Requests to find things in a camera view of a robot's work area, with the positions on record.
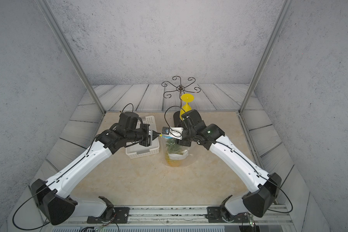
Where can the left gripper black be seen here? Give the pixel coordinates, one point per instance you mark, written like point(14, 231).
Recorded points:
point(152, 135)

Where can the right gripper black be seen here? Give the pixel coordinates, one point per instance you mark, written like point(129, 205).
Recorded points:
point(182, 142)

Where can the yellow pineapple green crown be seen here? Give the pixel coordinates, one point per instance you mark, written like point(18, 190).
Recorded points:
point(175, 154)

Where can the clear zip-top bag blue seal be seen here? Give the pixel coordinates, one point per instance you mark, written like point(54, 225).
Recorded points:
point(188, 161)

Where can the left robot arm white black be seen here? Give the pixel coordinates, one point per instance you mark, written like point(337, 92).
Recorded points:
point(53, 196)

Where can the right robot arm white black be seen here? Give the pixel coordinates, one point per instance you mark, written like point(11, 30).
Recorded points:
point(263, 188)

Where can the yellow plastic wine glass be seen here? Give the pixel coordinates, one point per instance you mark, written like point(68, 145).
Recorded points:
point(186, 98)

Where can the black metal cup rack stand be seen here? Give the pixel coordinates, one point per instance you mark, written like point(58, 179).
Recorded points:
point(172, 95)

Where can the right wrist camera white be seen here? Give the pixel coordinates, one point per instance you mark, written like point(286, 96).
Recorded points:
point(172, 132)

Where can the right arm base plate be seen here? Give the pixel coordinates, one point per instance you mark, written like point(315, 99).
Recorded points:
point(217, 214)

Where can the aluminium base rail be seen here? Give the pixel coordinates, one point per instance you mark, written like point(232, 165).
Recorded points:
point(179, 219)

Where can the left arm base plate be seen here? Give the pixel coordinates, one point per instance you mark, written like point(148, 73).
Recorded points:
point(117, 215)

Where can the right aluminium frame post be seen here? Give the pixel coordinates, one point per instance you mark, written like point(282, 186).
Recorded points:
point(267, 52)

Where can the aluminium frame post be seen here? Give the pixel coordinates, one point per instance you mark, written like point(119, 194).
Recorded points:
point(56, 29)
point(267, 52)

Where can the left aluminium frame post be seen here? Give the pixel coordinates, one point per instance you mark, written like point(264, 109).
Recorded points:
point(56, 29)

